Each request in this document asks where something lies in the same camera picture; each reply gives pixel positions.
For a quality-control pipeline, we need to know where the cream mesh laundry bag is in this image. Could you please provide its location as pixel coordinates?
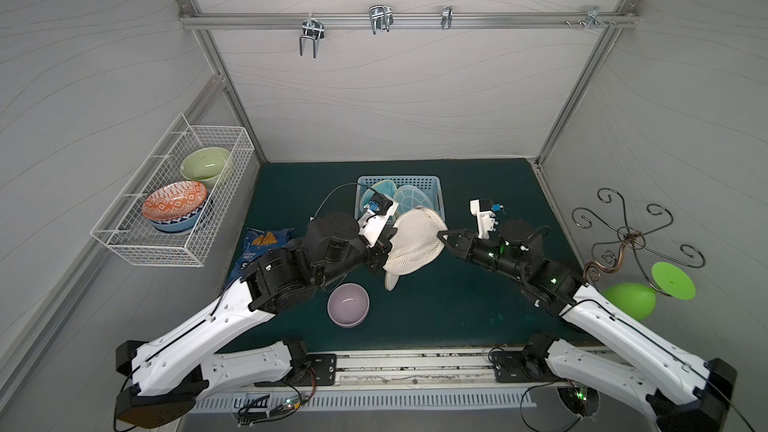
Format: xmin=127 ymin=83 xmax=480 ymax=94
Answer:
xmin=383 ymin=207 xmax=446 ymax=291

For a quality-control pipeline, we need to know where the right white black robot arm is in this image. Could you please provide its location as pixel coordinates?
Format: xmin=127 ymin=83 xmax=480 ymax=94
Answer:
xmin=437 ymin=220 xmax=737 ymax=431

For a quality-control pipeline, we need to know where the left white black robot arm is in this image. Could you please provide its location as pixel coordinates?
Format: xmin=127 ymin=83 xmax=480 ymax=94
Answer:
xmin=114 ymin=212 xmax=394 ymax=430

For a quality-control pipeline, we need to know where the teal mesh laundry bag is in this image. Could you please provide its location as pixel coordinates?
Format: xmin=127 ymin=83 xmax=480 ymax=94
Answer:
xmin=359 ymin=178 xmax=437 ymax=217

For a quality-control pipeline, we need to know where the blue snack bag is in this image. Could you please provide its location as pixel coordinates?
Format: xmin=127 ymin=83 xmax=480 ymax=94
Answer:
xmin=225 ymin=228 xmax=294 ymax=286

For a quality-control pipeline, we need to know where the dark green table mat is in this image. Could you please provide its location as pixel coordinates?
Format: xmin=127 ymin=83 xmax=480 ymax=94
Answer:
xmin=228 ymin=159 xmax=591 ymax=352

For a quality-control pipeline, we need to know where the lilac ceramic bowl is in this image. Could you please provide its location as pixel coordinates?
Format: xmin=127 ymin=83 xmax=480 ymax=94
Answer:
xmin=327 ymin=283 xmax=370 ymax=328

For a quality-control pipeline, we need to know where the light blue plastic basket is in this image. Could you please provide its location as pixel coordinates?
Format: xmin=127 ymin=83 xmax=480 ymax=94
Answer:
xmin=355 ymin=175 xmax=446 ymax=220

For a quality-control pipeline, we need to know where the black scrolled metal stand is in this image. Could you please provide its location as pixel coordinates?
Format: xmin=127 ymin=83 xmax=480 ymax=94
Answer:
xmin=571 ymin=187 xmax=707 ymax=297

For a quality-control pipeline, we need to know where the green round disc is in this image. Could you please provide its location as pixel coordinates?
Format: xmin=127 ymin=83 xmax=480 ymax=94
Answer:
xmin=651 ymin=262 xmax=697 ymax=301

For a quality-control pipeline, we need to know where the green ceramic bowl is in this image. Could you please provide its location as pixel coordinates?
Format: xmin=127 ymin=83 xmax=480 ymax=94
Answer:
xmin=180 ymin=147 xmax=234 ymax=191

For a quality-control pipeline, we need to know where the blue bowl under orange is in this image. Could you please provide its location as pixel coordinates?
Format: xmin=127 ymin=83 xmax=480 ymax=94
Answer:
xmin=148 ymin=207 xmax=203 ymax=233

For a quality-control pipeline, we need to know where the orange patterned bowl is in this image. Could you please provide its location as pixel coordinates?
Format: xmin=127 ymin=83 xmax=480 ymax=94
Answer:
xmin=141 ymin=181 xmax=208 ymax=222

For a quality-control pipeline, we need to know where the small metal hook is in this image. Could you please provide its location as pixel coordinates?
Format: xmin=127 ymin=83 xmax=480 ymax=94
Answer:
xmin=441 ymin=6 xmax=453 ymax=30

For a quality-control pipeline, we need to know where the left double metal hook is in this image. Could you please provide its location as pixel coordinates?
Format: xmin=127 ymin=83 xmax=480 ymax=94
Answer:
xmin=299 ymin=18 xmax=325 ymax=58

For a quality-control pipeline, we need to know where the middle metal hook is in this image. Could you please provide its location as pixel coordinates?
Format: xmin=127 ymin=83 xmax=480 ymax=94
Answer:
xmin=369 ymin=5 xmax=394 ymax=35

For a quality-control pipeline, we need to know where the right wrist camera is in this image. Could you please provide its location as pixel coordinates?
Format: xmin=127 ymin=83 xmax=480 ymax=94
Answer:
xmin=469 ymin=198 xmax=506 ymax=239

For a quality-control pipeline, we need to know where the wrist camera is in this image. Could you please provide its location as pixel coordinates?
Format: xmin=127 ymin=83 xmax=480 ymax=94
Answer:
xmin=358 ymin=191 xmax=399 ymax=248
xmin=469 ymin=198 xmax=506 ymax=239

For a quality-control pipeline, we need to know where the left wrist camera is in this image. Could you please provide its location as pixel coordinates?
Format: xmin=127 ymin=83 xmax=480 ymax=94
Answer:
xmin=358 ymin=191 xmax=399 ymax=248

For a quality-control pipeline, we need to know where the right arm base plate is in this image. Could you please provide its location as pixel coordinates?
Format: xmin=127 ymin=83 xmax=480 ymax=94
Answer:
xmin=487 ymin=348 xmax=540 ymax=384

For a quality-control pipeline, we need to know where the aluminium front rail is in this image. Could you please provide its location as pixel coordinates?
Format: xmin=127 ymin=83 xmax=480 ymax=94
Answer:
xmin=197 ymin=344 xmax=631 ymax=394

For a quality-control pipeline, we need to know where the aluminium rail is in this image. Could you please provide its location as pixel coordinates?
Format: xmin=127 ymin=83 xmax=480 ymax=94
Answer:
xmin=179 ymin=10 xmax=640 ymax=32
xmin=197 ymin=344 xmax=631 ymax=394

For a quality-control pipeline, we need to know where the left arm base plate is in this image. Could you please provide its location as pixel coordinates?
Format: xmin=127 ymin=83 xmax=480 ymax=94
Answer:
xmin=290 ymin=353 xmax=338 ymax=387

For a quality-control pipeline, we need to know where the white slotted cable duct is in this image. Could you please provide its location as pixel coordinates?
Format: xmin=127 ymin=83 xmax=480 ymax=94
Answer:
xmin=192 ymin=387 xmax=537 ymax=414

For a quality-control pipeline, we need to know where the white wire wall basket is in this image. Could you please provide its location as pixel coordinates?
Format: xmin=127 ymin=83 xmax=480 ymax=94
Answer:
xmin=91 ymin=115 xmax=254 ymax=267

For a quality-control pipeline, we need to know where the right metal hook bracket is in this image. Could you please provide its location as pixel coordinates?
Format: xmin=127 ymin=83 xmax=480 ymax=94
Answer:
xmin=564 ymin=7 xmax=618 ymax=31

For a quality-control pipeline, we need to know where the aluminium top rail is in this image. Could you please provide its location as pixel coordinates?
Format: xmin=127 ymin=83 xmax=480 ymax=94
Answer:
xmin=179 ymin=10 xmax=640 ymax=32

